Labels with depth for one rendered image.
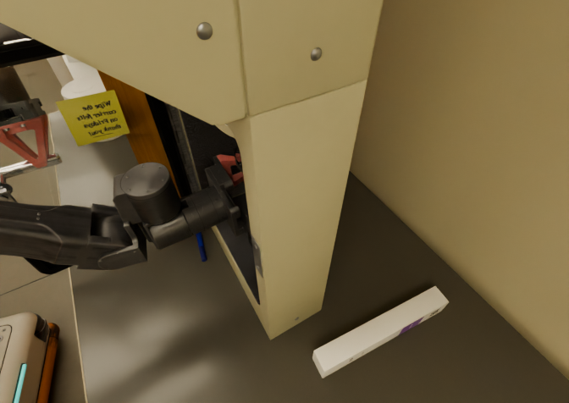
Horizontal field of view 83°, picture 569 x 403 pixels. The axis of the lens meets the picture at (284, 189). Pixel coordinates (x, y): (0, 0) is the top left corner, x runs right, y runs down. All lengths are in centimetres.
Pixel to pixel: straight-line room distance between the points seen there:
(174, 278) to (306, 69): 56
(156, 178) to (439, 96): 51
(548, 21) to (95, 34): 52
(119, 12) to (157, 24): 2
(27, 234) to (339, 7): 40
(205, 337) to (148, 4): 56
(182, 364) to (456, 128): 64
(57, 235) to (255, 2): 36
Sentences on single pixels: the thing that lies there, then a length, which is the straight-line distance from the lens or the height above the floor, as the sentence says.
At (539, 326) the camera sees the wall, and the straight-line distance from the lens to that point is 78.
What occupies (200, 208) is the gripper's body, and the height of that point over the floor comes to 120.
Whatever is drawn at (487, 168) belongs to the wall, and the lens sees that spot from 66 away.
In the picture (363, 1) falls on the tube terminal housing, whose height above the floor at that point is 147.
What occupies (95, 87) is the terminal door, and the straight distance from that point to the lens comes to 54.
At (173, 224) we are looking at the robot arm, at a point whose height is 119.
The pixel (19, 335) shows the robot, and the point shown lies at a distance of 168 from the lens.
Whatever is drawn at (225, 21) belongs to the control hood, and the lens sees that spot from 21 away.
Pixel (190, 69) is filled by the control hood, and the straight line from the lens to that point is 21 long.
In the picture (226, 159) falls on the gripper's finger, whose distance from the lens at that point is 52.
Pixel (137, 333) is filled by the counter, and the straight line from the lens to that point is 69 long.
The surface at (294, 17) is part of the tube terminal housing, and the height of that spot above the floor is 147.
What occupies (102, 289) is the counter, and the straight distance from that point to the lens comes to 76.
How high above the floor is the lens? 154
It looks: 47 degrees down
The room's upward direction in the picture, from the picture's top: straight up
